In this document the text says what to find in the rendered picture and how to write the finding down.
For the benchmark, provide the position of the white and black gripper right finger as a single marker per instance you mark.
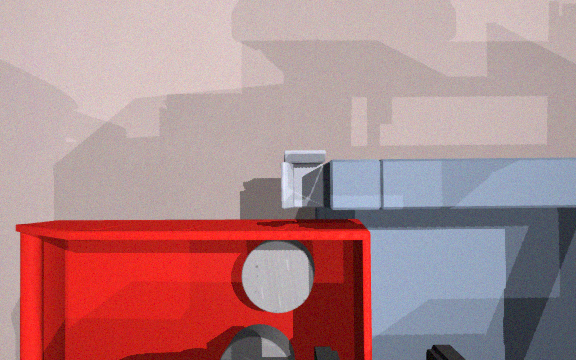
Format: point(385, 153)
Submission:
point(443, 352)

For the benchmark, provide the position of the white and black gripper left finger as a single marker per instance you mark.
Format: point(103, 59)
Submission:
point(325, 353)

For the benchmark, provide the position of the grey metal shelf rack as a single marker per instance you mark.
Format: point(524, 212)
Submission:
point(476, 253)

